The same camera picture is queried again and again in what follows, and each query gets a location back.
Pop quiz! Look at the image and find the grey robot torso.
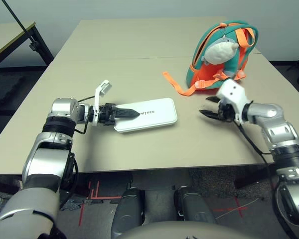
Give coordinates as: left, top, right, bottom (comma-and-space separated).
111, 220, 240, 239

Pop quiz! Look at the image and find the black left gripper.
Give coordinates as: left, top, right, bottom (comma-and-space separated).
98, 102, 141, 126

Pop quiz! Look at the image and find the white floor cable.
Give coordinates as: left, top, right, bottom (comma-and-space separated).
221, 199, 261, 213

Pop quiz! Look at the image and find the white pencil case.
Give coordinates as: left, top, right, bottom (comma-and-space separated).
113, 97, 178, 133

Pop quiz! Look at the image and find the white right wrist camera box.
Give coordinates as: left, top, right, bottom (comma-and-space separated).
217, 79, 248, 125

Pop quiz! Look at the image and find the beige side table black frame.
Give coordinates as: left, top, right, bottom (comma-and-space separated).
0, 21, 54, 73

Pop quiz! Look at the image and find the black floor mat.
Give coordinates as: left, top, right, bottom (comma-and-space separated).
0, 73, 26, 108

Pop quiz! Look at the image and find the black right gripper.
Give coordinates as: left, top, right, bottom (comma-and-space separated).
199, 96, 237, 123

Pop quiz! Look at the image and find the dark grey robot leg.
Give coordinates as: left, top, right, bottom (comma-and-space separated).
112, 187, 146, 234
174, 186, 216, 224

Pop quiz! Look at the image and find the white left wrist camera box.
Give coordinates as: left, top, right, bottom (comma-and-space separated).
91, 79, 114, 126

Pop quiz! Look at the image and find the teal orange backpack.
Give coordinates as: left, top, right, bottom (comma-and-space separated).
162, 19, 260, 97

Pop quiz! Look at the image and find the thin green pole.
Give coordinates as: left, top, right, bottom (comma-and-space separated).
1, 0, 32, 38

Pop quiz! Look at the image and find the grey white plush dolphin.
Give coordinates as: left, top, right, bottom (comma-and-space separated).
201, 35, 239, 77

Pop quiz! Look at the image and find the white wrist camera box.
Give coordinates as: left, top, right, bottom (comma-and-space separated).
91, 79, 114, 126
217, 79, 248, 125

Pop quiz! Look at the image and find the dark grey right robot leg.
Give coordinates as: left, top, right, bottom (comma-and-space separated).
174, 186, 216, 224

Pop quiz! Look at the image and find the dark grey left robot leg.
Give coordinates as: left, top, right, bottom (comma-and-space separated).
112, 187, 146, 234

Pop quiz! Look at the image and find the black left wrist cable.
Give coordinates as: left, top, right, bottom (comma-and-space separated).
58, 95, 97, 210

